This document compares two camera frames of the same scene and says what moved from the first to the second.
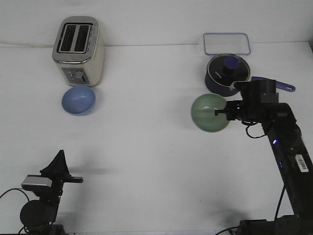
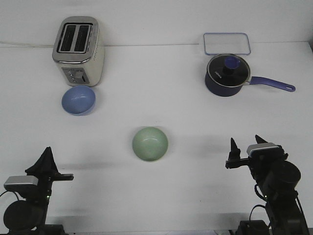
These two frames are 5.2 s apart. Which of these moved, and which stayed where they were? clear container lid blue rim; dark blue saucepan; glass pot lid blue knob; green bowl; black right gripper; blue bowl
Moved: green bowl; black right gripper
Stayed: blue bowl; glass pot lid blue knob; dark blue saucepan; clear container lid blue rim
